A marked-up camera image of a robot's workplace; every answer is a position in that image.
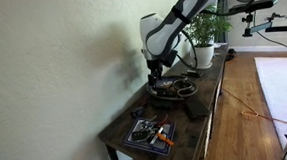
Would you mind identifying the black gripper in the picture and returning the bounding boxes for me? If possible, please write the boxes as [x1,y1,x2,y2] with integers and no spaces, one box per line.
[145,57,165,90]

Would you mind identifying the small black object red strap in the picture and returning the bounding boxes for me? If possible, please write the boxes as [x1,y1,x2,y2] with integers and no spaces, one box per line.
[129,105,147,120]

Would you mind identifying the large blue ceramic bowl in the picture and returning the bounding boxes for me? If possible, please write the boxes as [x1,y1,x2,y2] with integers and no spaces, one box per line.
[145,74,200,104]

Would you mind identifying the dark wooden console desk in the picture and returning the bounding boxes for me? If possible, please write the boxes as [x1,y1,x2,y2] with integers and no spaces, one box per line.
[93,44,237,160]

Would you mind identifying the black rectangular power adapter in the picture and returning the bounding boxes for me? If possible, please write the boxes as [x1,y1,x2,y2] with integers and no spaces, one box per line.
[155,87,178,99]

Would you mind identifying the black flat remote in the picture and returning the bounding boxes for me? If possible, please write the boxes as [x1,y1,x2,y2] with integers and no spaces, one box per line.
[179,69,204,80]

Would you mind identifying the silver keys bunch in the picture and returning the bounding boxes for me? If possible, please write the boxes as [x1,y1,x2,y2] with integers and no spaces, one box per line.
[139,118,165,145]

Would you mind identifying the black leather wallet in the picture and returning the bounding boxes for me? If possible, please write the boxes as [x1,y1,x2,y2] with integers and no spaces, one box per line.
[183,95,211,121]

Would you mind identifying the black car key fob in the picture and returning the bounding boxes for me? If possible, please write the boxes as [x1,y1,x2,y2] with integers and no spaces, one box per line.
[131,129,152,144]

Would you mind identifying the white paper stack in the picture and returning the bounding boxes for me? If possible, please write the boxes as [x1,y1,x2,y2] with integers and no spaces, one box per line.
[212,42,228,51]

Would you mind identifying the green plant in white pot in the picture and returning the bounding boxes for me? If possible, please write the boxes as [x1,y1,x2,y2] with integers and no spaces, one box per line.
[182,3,236,71]

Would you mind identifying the dark shoes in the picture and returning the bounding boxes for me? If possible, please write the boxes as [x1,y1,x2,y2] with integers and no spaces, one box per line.
[225,47,239,62]

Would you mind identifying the white rug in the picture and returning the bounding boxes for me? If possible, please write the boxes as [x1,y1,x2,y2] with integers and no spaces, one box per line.
[253,54,287,153]

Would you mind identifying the grey coiled cable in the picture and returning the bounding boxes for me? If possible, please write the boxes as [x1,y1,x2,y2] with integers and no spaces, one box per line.
[171,76,198,99]

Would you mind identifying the black robot cable hose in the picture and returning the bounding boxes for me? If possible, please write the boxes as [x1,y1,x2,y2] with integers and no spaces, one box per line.
[172,0,271,71]

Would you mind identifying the orange handled tool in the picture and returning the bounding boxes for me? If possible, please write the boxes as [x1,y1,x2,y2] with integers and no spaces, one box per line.
[157,130,176,148]

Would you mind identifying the orange extension cord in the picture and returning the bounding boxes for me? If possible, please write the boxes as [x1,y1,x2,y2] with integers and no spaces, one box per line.
[222,84,287,130]

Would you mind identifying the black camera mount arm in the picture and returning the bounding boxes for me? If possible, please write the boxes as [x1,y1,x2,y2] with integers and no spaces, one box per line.
[241,10,287,39]

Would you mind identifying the black stereo camera bar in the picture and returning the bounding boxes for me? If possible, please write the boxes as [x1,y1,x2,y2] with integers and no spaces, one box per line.
[228,0,280,17]

